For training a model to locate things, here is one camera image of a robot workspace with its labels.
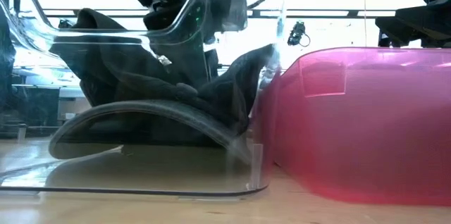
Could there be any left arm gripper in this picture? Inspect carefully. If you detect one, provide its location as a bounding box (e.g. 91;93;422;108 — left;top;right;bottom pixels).
125;0;212;32

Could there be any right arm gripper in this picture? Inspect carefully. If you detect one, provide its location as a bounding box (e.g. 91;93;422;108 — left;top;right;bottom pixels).
374;4;451;49

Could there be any dark grey cap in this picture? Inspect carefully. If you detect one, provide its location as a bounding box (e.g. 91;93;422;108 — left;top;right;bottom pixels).
48;7;280;169

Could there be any pink translucent plastic bin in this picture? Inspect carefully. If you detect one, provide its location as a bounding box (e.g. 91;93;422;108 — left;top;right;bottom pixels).
252;46;451;207

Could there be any clear plastic bin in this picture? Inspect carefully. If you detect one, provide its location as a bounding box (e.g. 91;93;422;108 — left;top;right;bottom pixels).
0;0;287;197

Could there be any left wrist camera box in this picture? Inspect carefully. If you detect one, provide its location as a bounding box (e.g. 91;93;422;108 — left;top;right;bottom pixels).
208;0;249;33

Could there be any black overhead frame beam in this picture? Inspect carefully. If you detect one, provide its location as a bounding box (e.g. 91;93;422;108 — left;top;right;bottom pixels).
42;8;397;20

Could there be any hanging black camera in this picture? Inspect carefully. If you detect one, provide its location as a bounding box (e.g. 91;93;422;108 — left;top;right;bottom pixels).
286;20;311;48

